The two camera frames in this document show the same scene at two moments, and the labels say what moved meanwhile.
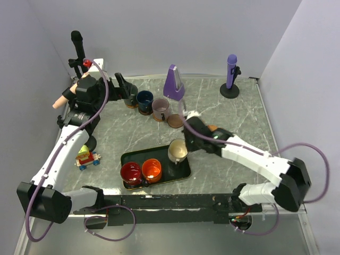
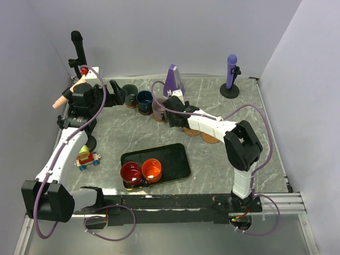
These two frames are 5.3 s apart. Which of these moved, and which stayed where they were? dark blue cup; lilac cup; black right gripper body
Moved: black right gripper body
Stayed: dark blue cup; lilac cup
